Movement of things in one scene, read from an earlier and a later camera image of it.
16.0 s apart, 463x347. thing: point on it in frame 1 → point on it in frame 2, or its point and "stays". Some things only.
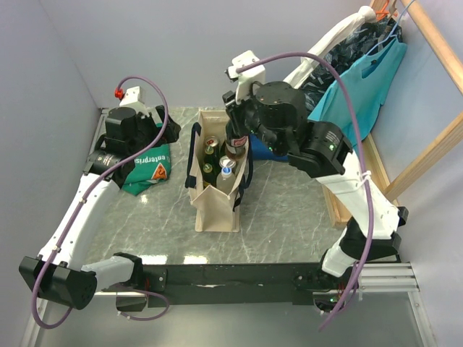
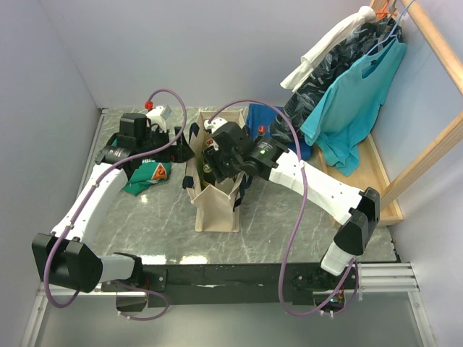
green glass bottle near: [207, 173] stays
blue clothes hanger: [391, 34] stays
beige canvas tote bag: [213, 210] stays
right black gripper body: [247, 112] → [228, 164]
